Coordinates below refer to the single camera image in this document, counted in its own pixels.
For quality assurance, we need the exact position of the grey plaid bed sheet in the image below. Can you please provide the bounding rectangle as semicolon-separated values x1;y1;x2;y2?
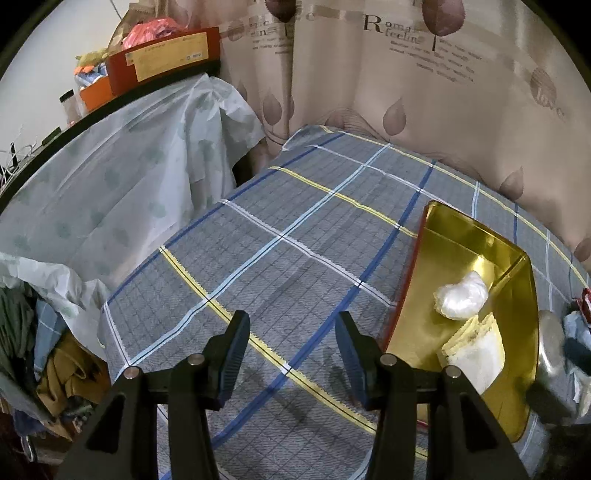
99;124;591;480

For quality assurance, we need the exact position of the mustard yellow garment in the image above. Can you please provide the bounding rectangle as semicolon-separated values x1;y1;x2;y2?
37;332;110;428

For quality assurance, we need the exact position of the bundle of thin wires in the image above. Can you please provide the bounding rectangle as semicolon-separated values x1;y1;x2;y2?
0;131;42;185

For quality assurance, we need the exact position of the clear jar with black lid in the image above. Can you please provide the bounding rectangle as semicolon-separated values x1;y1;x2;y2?
59;89;81;125

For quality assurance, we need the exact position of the yellow plush toy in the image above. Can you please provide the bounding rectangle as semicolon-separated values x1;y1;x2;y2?
76;48;112;65

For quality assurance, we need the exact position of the pink plastic bag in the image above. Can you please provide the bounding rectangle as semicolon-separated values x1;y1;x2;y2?
122;18;192;49

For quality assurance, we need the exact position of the light blue cloth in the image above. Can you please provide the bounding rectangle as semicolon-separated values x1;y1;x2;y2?
561;311;591;402

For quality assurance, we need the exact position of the metal bowl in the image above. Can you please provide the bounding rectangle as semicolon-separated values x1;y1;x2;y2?
536;309;571;386

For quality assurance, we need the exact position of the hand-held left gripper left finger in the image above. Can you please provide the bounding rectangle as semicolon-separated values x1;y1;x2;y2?
55;310;250;480

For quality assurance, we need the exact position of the black desk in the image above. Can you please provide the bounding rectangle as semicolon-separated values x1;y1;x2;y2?
0;60;222;213

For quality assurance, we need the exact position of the orange box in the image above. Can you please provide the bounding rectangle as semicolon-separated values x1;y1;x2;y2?
79;76;114;112

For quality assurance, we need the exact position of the olive green garment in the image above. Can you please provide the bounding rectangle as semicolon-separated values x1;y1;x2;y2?
0;281;44;407

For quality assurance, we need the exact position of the gold tin tray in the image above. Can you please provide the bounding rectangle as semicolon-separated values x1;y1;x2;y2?
378;199;540;439

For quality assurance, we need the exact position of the red cardboard box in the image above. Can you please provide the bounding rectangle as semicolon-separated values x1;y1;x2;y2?
106;27;221;97

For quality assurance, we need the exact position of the beige leaf print curtain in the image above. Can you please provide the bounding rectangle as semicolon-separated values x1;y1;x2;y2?
217;0;591;264

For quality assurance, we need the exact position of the blue checked cloth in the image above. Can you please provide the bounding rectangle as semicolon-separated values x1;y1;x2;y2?
32;298;68;365

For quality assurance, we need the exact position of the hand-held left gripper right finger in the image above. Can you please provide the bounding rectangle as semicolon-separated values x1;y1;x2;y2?
336;311;529;480

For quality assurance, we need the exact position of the white tissue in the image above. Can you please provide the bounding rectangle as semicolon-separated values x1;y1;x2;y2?
433;271;489;320

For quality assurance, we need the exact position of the white plastic dust cover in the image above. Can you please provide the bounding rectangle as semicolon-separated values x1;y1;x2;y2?
0;74;266;361

